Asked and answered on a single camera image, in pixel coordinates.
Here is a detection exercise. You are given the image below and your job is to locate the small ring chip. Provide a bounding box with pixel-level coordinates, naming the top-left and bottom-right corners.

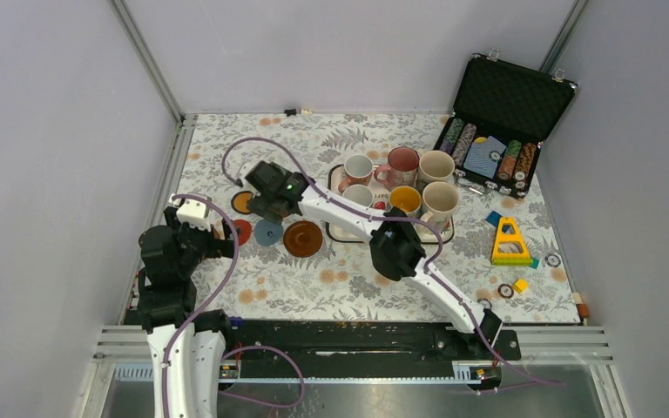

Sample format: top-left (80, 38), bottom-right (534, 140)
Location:
top-left (497, 284), bottom-right (515, 299)

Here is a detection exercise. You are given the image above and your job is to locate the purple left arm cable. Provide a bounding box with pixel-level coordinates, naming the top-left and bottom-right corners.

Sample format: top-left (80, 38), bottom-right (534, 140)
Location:
top-left (158, 194), bottom-right (306, 418)

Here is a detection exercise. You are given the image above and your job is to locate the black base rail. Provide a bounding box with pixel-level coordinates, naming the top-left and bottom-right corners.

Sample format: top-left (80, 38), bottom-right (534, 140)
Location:
top-left (124, 311), bottom-right (520, 382)

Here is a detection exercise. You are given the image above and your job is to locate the brown wooden coaster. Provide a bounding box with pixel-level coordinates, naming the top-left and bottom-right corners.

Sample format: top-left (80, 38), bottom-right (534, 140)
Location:
top-left (283, 220), bottom-right (323, 258)

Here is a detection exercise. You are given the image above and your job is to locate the blue small block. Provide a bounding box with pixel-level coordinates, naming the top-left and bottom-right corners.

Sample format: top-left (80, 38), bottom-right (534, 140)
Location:
top-left (485, 211), bottom-right (502, 227)

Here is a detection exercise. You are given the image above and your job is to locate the blue floral mug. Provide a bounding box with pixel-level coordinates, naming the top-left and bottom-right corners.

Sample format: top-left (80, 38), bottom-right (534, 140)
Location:
top-left (342, 184), bottom-right (374, 210)

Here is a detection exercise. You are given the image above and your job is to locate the orange smiley coaster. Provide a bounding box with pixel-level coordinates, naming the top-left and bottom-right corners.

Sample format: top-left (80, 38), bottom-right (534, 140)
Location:
top-left (231, 191), bottom-right (253, 215)

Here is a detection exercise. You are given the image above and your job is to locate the yellow triangle toy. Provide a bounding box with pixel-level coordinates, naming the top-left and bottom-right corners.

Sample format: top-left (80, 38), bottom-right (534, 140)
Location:
top-left (490, 217), bottom-right (534, 266)

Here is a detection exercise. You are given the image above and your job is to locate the cream mug front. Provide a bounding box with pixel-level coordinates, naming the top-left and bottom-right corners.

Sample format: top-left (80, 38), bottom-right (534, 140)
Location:
top-left (419, 182), bottom-right (459, 232)

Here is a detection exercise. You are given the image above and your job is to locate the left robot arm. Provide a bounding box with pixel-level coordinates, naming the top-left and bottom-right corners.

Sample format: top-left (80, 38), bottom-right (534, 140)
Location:
top-left (137, 194), bottom-right (239, 417)

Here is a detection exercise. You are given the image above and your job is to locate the white strawberry tray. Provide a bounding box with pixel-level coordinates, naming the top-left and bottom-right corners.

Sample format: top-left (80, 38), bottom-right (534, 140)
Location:
top-left (325, 164), bottom-right (456, 246)

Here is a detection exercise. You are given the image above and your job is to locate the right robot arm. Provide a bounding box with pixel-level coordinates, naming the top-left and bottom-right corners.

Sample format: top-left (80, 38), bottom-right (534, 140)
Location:
top-left (234, 161), bottom-right (503, 359)

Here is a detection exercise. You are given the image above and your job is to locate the small yellow cube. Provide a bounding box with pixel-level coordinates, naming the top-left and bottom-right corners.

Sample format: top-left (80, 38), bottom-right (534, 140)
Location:
top-left (512, 279), bottom-right (529, 293)

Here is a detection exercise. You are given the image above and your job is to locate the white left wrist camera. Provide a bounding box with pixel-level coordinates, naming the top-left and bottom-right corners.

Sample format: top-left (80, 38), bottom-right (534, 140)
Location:
top-left (167, 193), bottom-right (212, 233)

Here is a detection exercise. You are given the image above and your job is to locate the pink small mug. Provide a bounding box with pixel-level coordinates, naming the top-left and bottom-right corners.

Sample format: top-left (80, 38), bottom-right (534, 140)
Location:
top-left (337, 154), bottom-right (374, 193)

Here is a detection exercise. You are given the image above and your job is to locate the black poker chip case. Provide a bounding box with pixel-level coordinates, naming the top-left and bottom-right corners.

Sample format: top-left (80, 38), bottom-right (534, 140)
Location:
top-left (434, 53), bottom-right (578, 199)

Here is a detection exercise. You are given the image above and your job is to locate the cream mug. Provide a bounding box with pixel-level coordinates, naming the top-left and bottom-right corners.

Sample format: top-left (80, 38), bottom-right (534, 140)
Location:
top-left (416, 150), bottom-right (456, 191)
top-left (419, 182), bottom-right (459, 232)

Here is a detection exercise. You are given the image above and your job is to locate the grey blue coaster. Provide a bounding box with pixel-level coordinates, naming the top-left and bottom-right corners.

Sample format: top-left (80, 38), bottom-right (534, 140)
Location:
top-left (253, 219), bottom-right (284, 246)

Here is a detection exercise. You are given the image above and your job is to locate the cream mug rear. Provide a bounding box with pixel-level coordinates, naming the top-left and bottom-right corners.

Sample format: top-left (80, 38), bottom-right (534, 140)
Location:
top-left (416, 150), bottom-right (456, 191)

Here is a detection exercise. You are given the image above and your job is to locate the red apple coaster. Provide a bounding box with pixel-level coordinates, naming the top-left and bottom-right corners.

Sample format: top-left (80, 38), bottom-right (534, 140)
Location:
top-left (233, 219), bottom-right (253, 246)

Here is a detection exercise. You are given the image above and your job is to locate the blue card deck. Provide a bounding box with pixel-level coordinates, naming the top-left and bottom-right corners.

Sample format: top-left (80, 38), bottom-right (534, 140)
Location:
top-left (463, 136), bottom-right (507, 179)

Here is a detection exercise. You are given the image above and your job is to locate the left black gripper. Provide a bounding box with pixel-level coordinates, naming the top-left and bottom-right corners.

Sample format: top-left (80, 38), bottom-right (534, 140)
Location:
top-left (166, 206), bottom-right (240, 275)

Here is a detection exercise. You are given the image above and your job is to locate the pink large mug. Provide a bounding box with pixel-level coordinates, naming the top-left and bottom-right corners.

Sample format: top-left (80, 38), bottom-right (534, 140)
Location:
top-left (373, 146), bottom-right (420, 191)

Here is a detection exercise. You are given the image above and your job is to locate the yellow inside blue mug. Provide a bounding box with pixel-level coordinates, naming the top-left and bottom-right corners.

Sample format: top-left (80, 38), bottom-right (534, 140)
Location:
top-left (389, 185), bottom-right (422, 218)

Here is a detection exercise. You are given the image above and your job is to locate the floral tablecloth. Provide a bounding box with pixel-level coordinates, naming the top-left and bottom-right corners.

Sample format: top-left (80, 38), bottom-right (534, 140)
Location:
top-left (144, 112), bottom-right (583, 324)

